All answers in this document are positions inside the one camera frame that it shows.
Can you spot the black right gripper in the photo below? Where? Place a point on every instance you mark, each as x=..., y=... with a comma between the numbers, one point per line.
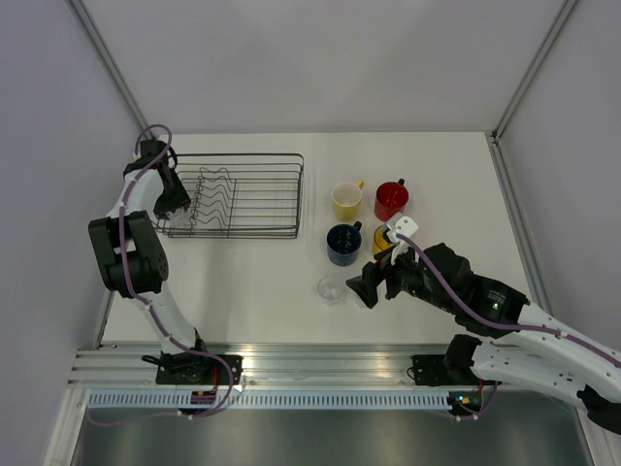
x=372, y=275

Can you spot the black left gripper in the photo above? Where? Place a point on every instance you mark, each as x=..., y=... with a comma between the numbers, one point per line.
x=180, y=199

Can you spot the clear glass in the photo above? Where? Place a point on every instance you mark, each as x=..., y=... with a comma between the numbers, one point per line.
x=331, y=290
x=360, y=302
x=179, y=219

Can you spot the bright yellow mug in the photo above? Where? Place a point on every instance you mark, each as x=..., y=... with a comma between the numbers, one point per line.
x=381, y=242

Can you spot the navy blue mug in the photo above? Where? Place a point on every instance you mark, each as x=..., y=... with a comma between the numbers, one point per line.
x=343, y=243

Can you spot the red mug black handle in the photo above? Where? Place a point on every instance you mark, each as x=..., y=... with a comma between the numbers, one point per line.
x=391, y=198

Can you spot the pale yellow mug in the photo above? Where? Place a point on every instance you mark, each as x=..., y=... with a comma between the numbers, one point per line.
x=346, y=200

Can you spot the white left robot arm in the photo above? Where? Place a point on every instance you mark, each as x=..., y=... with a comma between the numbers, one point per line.
x=130, y=257

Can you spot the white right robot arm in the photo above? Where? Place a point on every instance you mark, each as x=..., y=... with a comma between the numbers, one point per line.
x=508, y=338

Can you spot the grey wire dish rack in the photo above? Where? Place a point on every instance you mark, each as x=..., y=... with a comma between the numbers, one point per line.
x=241, y=195

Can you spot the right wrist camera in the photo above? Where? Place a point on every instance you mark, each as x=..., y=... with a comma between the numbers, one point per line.
x=399, y=232

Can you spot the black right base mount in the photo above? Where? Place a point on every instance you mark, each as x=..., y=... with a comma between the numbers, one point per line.
x=429, y=370

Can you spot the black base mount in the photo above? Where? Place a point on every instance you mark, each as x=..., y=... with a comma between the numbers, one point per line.
x=188, y=369
x=429, y=370

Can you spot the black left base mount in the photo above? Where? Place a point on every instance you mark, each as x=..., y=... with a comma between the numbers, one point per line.
x=188, y=369

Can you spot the aluminium front rail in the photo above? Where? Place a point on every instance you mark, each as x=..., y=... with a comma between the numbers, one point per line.
x=265, y=366

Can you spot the aluminium frame rail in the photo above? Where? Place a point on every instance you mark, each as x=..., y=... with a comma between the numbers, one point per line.
x=98, y=44

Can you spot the white slotted cable duct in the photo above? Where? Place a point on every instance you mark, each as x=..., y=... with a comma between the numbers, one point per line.
x=273, y=399

